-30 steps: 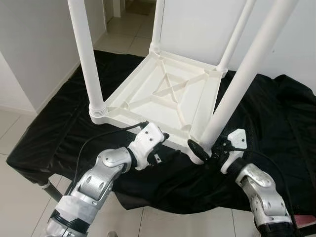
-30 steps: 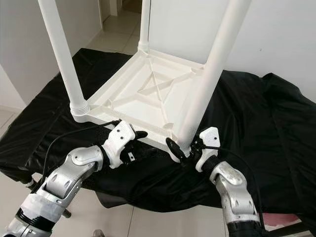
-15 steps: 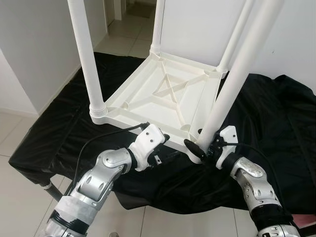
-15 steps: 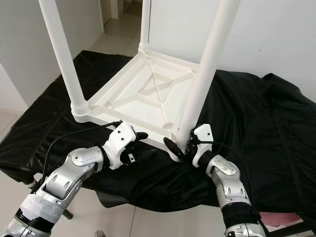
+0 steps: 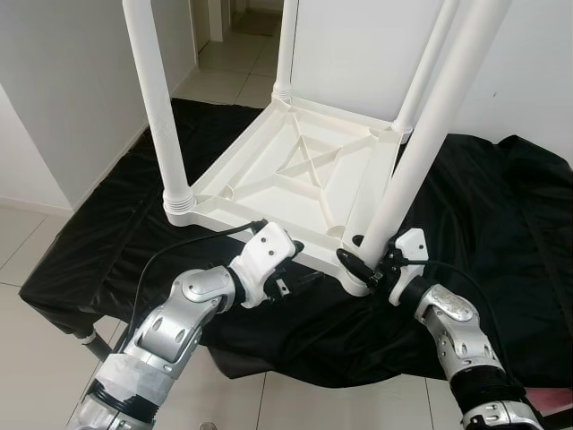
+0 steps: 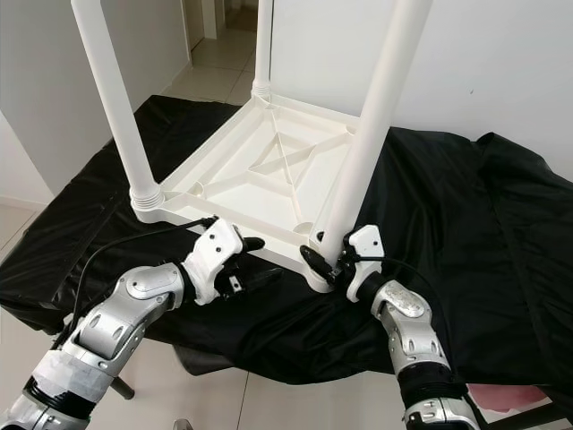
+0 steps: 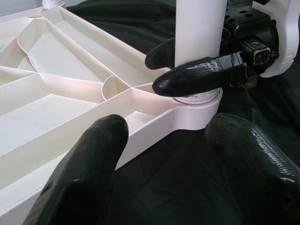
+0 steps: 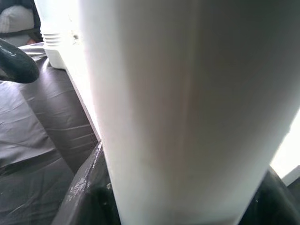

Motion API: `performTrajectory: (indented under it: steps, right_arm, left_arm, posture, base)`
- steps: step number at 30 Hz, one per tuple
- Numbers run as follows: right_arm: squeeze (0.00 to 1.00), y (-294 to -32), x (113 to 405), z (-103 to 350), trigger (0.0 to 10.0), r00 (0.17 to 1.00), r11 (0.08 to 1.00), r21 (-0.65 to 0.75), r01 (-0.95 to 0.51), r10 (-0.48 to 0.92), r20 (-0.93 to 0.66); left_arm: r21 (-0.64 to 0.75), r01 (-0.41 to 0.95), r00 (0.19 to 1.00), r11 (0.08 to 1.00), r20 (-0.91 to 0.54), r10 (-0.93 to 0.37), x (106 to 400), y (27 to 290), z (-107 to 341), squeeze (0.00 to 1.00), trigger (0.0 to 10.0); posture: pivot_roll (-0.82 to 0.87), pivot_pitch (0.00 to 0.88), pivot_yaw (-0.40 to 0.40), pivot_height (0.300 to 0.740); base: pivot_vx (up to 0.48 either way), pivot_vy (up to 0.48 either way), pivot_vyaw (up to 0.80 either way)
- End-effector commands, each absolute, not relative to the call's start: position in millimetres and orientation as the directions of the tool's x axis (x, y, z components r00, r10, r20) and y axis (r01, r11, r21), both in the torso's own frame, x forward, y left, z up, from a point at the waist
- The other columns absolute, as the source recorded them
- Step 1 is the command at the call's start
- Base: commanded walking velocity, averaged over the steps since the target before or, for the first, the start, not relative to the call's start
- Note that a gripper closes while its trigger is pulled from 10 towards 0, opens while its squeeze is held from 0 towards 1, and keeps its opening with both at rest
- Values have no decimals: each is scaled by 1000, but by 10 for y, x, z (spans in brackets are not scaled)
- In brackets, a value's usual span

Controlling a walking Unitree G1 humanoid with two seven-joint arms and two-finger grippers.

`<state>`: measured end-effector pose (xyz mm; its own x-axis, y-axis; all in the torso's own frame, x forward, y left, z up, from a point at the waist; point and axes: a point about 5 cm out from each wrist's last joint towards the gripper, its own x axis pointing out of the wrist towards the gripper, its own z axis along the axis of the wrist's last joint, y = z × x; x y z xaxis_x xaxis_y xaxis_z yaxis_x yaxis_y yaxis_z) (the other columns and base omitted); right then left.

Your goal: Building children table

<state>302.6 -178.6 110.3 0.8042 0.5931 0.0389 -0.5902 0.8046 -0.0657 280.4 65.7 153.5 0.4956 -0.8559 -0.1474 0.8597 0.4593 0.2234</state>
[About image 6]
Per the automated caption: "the dark grey table base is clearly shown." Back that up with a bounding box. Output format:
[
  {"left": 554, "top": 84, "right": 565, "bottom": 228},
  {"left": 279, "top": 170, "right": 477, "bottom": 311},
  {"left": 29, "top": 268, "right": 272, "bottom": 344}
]
[{"left": 174, "top": 345, "right": 234, "bottom": 376}]

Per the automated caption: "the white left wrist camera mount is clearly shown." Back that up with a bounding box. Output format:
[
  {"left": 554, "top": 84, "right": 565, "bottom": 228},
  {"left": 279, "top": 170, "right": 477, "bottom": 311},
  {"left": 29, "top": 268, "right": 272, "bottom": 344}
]
[{"left": 183, "top": 217, "right": 245, "bottom": 306}]

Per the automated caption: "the black metal table leg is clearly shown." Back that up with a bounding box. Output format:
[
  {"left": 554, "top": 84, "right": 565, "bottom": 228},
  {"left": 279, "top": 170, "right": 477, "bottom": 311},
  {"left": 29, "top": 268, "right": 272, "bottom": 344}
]
[{"left": 111, "top": 375, "right": 136, "bottom": 400}]

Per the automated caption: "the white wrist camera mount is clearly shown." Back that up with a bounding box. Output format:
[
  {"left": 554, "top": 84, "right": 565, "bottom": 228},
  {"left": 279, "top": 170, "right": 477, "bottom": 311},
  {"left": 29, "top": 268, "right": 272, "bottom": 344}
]
[
  {"left": 183, "top": 217, "right": 245, "bottom": 306},
  {"left": 344, "top": 223, "right": 387, "bottom": 297}
]

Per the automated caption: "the black cloth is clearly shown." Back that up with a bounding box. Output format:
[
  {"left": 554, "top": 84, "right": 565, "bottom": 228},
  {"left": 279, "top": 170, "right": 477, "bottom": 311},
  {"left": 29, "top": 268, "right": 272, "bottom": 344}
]
[{"left": 0, "top": 94, "right": 573, "bottom": 389}]

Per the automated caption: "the pink stool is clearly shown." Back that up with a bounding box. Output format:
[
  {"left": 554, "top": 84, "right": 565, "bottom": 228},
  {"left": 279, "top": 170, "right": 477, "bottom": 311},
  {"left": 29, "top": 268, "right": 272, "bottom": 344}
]
[{"left": 466, "top": 383, "right": 552, "bottom": 414}]

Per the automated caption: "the white plastic table top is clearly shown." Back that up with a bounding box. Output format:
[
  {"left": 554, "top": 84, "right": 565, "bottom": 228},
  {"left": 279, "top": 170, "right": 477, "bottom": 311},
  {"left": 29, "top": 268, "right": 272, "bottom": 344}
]
[{"left": 133, "top": 92, "right": 382, "bottom": 293}]

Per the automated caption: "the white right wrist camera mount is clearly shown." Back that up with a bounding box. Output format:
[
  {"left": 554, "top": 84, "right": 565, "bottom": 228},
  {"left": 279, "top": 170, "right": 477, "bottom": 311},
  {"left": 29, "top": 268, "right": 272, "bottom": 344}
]
[{"left": 344, "top": 223, "right": 387, "bottom": 297}]

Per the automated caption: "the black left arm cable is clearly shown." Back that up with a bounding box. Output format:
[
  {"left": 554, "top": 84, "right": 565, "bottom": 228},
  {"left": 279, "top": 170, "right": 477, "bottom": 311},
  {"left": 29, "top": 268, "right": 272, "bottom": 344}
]
[{"left": 66, "top": 216, "right": 218, "bottom": 348}]

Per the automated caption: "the black metal bar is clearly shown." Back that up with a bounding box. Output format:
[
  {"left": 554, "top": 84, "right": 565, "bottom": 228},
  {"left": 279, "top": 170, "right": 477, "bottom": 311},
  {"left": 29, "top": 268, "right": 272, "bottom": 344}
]
[{"left": 492, "top": 403, "right": 573, "bottom": 430}]

